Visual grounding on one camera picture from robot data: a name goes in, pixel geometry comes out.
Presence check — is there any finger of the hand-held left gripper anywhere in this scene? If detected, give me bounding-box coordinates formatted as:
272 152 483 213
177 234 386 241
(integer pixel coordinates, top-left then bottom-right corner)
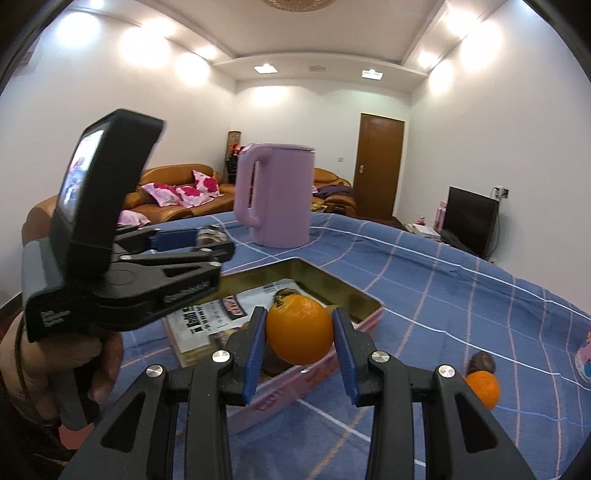
113 240 236 280
113 224 200 254

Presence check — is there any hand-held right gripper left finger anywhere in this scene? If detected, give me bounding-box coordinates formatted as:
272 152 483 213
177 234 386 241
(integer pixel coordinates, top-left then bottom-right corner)
58 305 269 480

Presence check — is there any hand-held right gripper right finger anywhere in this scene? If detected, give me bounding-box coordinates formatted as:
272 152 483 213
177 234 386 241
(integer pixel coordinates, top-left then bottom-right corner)
331 306 539 480

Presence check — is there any pink tin box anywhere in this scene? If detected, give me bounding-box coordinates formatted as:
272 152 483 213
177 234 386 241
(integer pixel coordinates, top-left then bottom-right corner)
161 257 385 435

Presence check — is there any purple sugarcane piece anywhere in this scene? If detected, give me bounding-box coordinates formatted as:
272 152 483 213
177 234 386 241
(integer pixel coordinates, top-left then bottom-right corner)
196 225 227 248

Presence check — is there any orange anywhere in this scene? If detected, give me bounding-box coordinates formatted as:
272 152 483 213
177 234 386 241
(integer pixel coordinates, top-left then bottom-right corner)
265 295 334 365
464 370 502 411

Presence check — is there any person's left forearm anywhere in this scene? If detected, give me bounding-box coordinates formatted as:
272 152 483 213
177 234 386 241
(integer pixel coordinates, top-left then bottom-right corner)
0 374 75 480

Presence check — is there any person's left hand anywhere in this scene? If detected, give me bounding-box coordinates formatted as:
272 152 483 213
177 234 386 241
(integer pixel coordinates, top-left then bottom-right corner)
0 316 125 416

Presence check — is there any pink floral pillow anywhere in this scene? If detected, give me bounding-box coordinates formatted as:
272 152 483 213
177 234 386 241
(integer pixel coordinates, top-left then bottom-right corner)
141 182 182 207
174 185 212 206
191 170 223 198
117 210 152 227

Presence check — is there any printed paper booklet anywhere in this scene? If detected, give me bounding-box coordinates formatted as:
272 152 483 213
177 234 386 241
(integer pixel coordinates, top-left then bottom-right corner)
166 279 306 366

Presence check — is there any orange leather sofa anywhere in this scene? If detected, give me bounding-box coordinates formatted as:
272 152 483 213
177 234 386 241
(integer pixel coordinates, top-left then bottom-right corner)
313 167 357 217
22 162 236 251

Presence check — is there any blue checked tablecloth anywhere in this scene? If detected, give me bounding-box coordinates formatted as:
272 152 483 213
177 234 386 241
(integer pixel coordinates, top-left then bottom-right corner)
117 211 591 480

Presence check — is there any pink electric kettle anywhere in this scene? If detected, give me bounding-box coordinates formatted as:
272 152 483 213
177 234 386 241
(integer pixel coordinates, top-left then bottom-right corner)
233 142 317 249

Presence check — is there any dark passion fruit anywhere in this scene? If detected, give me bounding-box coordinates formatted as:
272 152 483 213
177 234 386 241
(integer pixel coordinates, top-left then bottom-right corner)
465 351 496 376

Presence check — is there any purple cloth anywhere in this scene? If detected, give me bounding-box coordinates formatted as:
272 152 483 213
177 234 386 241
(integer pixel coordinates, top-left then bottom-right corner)
315 184 354 200

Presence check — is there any black television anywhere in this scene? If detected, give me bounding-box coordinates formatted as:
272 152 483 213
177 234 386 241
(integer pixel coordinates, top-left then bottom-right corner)
441 186 500 259

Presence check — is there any brown wooden door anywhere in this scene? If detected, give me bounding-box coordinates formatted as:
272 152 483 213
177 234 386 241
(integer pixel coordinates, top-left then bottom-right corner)
353 112 406 217

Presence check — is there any pink cartoon mug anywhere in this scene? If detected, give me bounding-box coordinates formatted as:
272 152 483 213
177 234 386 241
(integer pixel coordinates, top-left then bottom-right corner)
575 330 591 385

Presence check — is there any round ornamental ceiling lamp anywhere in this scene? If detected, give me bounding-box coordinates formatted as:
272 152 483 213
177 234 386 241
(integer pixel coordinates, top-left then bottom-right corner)
259 0 338 8

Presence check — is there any black power cable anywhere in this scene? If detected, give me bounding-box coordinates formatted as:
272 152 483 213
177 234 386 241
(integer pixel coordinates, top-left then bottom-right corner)
491 196 503 260

